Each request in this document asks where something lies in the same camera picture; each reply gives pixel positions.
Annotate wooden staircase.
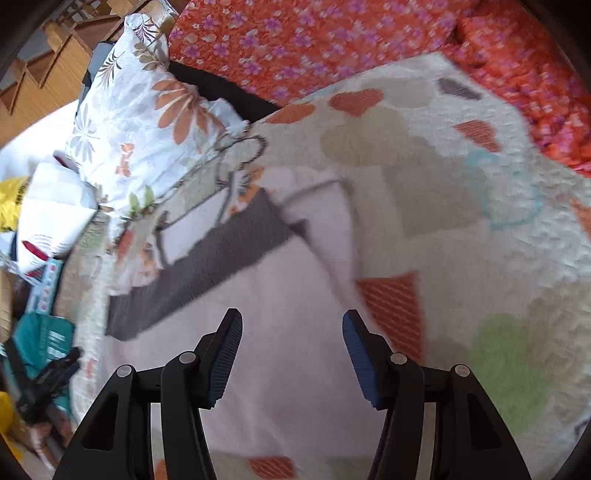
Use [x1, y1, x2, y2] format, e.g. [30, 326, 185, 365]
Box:
[1, 1, 186, 145]

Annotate white paper shopping bag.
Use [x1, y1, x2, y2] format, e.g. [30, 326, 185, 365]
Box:
[16, 159, 98, 273]

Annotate yellow plastic bag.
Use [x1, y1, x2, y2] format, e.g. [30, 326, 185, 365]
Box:
[0, 176, 30, 232]

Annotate green flat cardboard package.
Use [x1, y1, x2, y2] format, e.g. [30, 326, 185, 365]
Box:
[2, 312, 75, 425]

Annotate floral white pillow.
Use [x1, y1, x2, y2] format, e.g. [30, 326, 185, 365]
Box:
[65, 13, 247, 218]

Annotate red floral blanket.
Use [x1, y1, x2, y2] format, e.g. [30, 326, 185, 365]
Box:
[168, 0, 590, 175]

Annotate quilted heart pattern bedspread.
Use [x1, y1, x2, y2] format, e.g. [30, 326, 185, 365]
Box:
[56, 54, 590, 479]

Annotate light blue long toy box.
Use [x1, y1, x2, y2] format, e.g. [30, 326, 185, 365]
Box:
[25, 259, 63, 315]

